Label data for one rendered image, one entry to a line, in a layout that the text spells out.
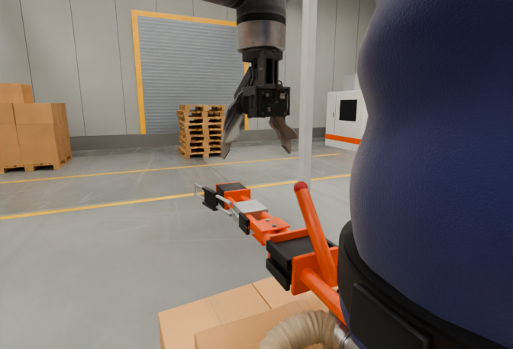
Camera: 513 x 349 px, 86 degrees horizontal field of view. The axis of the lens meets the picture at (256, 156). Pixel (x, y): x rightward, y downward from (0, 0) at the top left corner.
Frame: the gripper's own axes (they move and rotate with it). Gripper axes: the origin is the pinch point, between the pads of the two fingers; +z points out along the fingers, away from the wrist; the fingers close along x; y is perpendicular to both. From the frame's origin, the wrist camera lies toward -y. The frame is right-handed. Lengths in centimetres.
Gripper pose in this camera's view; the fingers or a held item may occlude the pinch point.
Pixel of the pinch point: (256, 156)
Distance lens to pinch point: 57.2
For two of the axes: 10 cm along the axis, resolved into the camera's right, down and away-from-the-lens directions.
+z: 0.0, 9.8, 1.9
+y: 4.1, 1.7, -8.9
